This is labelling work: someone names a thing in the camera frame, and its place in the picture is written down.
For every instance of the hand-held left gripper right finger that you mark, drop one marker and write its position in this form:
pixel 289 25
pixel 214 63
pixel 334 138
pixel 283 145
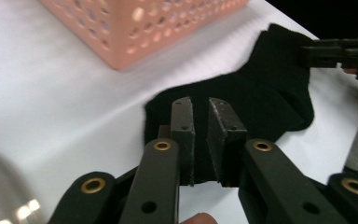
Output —
pixel 227 146

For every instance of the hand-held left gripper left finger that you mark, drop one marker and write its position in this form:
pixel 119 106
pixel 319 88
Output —
pixel 183 140

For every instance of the black sock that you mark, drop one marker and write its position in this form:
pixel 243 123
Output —
pixel 303 119
pixel 254 81

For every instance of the pink plastic basket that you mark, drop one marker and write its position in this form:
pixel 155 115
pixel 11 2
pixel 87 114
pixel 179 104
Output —
pixel 136 31

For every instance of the translucent grey box lid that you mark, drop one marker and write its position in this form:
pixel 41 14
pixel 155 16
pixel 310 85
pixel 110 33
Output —
pixel 3 186

